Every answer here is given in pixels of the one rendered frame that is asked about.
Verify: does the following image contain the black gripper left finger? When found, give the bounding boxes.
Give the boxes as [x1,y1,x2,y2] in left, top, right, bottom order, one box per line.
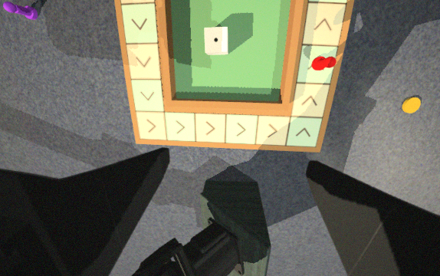
[0,147,169,276]

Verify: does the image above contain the white die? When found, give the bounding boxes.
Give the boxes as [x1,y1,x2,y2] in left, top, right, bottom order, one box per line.
[204,27,228,55]

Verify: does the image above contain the yellow round disc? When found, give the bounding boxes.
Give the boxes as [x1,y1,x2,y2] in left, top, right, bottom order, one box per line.
[402,97,421,113]

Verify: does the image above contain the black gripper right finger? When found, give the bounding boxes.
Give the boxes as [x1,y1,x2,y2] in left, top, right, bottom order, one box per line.
[306,160,440,276]

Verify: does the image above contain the red game pawn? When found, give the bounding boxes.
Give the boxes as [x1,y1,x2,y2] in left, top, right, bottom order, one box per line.
[311,56,337,71]

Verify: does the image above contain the purple game pawn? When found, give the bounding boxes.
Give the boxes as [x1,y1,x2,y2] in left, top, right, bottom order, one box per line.
[3,2,38,20]

